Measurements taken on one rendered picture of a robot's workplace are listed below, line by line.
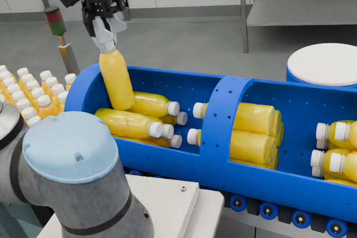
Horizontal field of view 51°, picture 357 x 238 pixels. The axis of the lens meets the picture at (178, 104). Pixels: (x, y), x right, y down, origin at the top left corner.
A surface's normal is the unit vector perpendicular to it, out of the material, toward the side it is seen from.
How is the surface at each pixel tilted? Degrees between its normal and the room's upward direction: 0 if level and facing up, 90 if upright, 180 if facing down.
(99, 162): 85
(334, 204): 94
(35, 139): 7
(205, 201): 0
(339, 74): 0
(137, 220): 71
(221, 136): 51
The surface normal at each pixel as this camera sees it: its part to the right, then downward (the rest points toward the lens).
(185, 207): -0.18, -0.83
